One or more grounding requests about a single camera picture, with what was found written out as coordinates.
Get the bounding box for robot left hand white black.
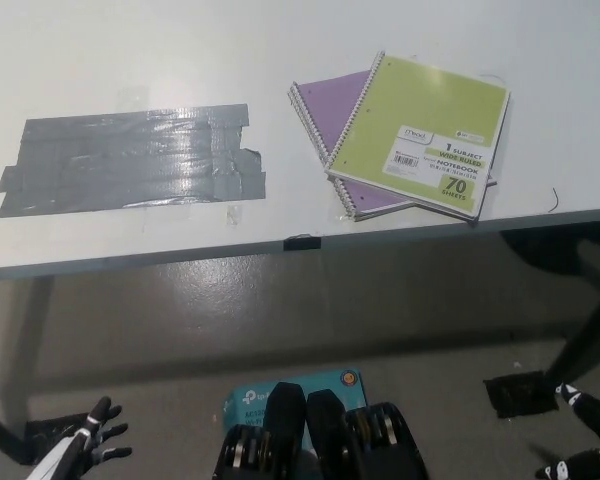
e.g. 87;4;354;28
29;396;134;480

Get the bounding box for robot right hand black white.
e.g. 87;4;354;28
534;382;600;480

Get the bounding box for green Mead spiral notebook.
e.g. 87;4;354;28
324;49;514;224

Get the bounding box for robot body black blocks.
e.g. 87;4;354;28
212;381;429;480

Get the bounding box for teal TP-Link box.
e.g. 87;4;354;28
222;368;369;451

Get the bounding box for small black tape strip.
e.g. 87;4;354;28
282;235;323;252

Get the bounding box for purple spiral notebook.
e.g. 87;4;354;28
287;69;499;224

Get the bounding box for grey duct tape patch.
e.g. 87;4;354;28
0;102;269;220

